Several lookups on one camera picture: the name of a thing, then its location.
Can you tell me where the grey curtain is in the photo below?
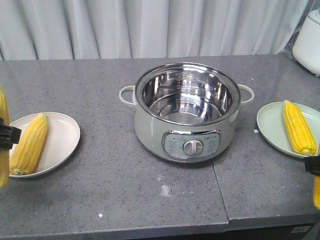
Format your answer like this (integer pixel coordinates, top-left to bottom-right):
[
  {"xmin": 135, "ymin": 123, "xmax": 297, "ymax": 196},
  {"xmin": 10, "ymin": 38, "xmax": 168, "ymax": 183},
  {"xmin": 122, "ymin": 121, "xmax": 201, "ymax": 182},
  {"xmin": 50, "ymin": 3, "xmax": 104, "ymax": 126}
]
[{"xmin": 0, "ymin": 0, "xmax": 320, "ymax": 61}]

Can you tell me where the light green plate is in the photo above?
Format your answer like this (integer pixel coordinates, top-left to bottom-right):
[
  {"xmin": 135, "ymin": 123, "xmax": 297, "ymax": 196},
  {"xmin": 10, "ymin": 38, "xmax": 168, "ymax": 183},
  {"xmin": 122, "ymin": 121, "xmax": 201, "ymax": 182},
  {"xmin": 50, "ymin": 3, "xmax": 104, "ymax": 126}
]
[{"xmin": 256, "ymin": 102, "xmax": 320, "ymax": 159}]

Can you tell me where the corn cob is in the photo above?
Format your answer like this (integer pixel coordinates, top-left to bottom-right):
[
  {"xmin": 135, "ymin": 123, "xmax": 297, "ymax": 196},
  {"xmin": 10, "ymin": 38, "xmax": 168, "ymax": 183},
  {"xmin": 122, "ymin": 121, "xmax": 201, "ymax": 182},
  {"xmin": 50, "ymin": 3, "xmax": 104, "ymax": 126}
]
[
  {"xmin": 312, "ymin": 147, "xmax": 320, "ymax": 210},
  {"xmin": 282, "ymin": 100, "xmax": 317, "ymax": 157},
  {"xmin": 9, "ymin": 113, "xmax": 49, "ymax": 175},
  {"xmin": 0, "ymin": 87, "xmax": 10, "ymax": 189}
]

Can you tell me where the pale green electric pot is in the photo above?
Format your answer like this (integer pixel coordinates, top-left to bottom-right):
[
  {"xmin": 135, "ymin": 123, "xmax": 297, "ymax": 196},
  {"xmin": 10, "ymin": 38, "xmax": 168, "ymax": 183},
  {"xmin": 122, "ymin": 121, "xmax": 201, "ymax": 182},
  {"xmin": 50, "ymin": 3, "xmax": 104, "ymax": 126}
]
[{"xmin": 119, "ymin": 62, "xmax": 255, "ymax": 163}]

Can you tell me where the white rice cooker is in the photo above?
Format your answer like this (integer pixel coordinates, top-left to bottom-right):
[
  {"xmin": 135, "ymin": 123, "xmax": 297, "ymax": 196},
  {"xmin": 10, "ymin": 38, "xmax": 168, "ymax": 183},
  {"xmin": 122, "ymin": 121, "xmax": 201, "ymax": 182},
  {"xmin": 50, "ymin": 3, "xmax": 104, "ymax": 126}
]
[{"xmin": 292, "ymin": 9, "xmax": 320, "ymax": 77}]

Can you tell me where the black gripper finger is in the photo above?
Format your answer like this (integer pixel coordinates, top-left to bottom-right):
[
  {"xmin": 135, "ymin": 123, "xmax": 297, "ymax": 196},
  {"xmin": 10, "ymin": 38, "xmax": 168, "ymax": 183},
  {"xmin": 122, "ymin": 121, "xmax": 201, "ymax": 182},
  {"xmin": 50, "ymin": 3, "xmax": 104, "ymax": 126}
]
[
  {"xmin": 303, "ymin": 156, "xmax": 320, "ymax": 176},
  {"xmin": 0, "ymin": 118, "xmax": 22, "ymax": 150}
]

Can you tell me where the cream white plate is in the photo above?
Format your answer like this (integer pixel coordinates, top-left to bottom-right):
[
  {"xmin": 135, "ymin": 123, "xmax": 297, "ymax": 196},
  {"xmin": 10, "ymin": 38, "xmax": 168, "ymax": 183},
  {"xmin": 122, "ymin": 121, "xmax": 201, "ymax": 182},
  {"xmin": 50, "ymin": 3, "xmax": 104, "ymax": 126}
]
[{"xmin": 10, "ymin": 112, "xmax": 81, "ymax": 178}]

